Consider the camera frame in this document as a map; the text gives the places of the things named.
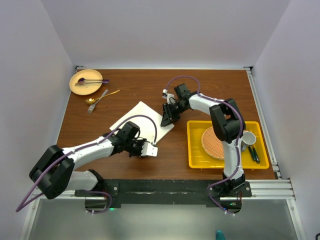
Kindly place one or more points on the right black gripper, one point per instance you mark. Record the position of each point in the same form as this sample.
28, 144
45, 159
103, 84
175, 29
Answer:
168, 116

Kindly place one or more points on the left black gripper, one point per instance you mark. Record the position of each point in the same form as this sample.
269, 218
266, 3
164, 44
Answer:
139, 152

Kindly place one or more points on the white cloth napkin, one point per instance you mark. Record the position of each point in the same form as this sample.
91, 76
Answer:
149, 123

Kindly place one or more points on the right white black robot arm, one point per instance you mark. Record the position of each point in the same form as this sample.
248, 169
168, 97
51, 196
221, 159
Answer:
228, 126

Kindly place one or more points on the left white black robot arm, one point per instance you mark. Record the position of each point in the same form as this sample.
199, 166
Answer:
56, 170

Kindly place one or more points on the yellow plastic tray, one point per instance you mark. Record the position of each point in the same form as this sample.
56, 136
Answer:
199, 159

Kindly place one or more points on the woven wicker basket plate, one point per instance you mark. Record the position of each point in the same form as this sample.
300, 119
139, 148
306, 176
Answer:
211, 144

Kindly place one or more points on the silver fork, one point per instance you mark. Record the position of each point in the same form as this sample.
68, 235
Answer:
91, 107

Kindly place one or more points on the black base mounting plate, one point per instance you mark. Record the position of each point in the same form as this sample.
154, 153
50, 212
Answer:
104, 200

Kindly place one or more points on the gold spoon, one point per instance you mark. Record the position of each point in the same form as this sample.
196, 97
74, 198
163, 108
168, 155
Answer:
91, 101

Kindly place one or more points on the beige round plate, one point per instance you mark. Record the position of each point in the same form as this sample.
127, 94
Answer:
84, 90

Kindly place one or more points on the grey ceramic mug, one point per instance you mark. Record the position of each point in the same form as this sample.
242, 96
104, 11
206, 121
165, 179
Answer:
248, 139

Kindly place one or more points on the purple spoon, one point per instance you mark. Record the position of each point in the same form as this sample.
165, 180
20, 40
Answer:
80, 82

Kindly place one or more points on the teal cloth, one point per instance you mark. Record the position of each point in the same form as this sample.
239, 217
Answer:
219, 235

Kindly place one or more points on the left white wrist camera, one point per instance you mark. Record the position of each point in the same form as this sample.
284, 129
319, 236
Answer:
149, 150

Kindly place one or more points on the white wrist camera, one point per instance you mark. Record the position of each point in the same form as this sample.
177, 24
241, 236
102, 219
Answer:
167, 95
149, 150

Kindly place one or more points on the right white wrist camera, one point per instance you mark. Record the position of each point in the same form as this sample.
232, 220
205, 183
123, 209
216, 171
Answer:
167, 95

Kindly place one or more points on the green handled snips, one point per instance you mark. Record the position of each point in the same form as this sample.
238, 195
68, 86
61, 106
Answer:
254, 154

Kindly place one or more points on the aluminium right side rail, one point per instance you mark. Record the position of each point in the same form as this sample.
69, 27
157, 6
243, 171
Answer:
267, 139

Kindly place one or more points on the aluminium rail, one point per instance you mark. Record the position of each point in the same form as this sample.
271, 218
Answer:
267, 139
270, 188

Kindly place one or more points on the aluminium front rail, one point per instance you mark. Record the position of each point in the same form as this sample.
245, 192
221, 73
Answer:
270, 188

